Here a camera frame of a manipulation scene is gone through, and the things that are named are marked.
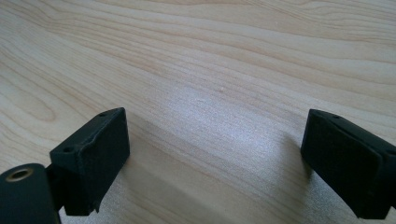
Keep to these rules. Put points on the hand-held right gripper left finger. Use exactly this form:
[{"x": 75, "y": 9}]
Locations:
[{"x": 93, "y": 161}]

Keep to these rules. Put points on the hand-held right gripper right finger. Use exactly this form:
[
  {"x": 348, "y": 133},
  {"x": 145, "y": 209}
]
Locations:
[{"x": 345, "y": 165}]

